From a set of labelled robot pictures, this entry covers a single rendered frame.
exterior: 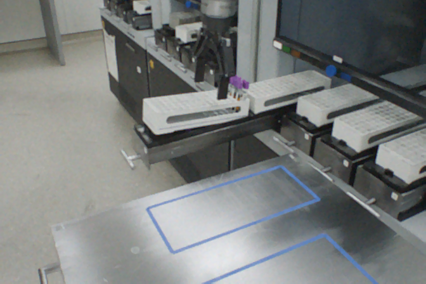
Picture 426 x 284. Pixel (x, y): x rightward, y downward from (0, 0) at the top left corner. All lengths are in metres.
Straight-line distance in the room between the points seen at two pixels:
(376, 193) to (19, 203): 1.81
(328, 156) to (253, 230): 0.40
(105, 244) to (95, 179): 1.62
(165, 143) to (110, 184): 1.27
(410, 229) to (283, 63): 0.67
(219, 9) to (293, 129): 0.41
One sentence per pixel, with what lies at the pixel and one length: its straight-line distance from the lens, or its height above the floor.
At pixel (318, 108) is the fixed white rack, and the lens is 1.23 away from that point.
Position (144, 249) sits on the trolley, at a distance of 0.83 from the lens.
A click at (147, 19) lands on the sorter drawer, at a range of 2.40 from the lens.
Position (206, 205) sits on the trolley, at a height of 0.82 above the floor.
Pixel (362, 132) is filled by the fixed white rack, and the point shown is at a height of 0.86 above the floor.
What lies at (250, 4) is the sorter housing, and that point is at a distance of 1.51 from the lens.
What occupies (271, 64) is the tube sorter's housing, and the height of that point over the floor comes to 0.89.
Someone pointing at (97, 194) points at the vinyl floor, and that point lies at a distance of 2.35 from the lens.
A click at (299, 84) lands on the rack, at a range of 1.38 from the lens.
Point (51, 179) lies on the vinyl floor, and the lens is 2.53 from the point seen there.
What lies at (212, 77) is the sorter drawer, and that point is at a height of 0.77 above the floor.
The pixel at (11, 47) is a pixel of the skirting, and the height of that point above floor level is 0.05.
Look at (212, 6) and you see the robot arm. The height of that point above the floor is 1.15.
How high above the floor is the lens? 1.41
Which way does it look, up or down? 29 degrees down
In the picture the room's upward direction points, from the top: straight up
